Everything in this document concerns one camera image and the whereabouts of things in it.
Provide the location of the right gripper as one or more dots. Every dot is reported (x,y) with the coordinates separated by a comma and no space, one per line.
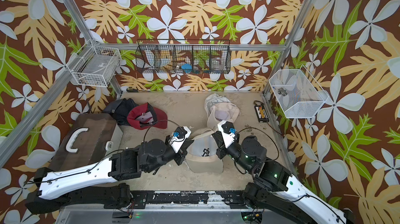
(222,152)

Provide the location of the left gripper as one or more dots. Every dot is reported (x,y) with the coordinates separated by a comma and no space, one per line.
(182,150)

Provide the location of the beige baseball cap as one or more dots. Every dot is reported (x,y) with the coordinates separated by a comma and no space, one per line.
(201,154)

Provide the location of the cream pink baseball cap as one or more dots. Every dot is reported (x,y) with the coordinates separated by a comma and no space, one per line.
(222,111)

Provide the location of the maroon baseball cap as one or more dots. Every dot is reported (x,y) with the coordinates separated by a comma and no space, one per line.
(145,115)

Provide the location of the black baseball cap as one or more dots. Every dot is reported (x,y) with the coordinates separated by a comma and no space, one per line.
(120,109)

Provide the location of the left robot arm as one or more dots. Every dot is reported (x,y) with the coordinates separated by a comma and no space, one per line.
(102,182)

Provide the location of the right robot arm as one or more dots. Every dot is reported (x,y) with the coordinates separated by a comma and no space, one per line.
(274,187)

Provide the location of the white baseball cap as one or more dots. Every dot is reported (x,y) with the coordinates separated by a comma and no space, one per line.
(214,99)

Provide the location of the black orange device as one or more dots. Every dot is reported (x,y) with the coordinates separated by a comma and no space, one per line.
(261,113)

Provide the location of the small dark object in basket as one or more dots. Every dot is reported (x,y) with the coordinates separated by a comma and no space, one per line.
(282,92)

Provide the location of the brown lidded storage box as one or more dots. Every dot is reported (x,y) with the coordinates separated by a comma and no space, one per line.
(91,138)

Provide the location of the blue object in basket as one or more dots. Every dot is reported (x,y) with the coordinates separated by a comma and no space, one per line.
(186,68)

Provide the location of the white mesh basket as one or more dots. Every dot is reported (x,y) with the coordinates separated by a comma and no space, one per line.
(305,95)

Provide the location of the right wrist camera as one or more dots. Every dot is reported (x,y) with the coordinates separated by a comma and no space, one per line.
(228,132)

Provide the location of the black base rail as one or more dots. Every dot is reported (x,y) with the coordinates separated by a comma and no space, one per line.
(143,199)

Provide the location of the black wire basket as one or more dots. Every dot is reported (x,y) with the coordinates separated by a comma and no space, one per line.
(204,55)

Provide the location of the white wire basket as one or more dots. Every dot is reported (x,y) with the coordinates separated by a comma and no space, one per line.
(94,64)

